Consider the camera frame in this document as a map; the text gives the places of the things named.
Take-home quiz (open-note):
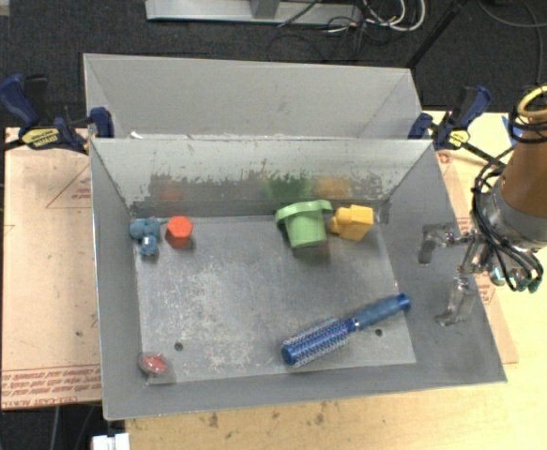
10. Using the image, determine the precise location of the blue toy animal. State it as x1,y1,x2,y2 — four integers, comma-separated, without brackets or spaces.
129,217,162,258

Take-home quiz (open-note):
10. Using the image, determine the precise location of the grey metal bin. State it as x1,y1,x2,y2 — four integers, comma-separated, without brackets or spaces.
83,52,509,422

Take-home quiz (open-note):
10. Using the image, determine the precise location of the brown cardboard board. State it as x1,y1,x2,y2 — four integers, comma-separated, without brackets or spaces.
0,127,521,412

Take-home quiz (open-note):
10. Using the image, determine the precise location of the blue round hairbrush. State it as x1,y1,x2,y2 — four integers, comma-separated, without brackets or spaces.
281,292,412,369

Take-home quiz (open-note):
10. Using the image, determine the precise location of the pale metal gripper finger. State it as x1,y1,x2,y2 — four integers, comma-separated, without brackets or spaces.
417,222,464,265
433,264,476,328

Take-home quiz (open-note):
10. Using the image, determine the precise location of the yellow toy block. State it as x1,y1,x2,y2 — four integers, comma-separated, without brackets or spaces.
327,203,375,243

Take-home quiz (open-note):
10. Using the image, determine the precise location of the orange hexagonal block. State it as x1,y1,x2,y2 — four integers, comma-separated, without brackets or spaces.
164,216,195,250

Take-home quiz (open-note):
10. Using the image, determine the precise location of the green plastic cup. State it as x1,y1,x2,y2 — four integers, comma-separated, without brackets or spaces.
274,199,334,250

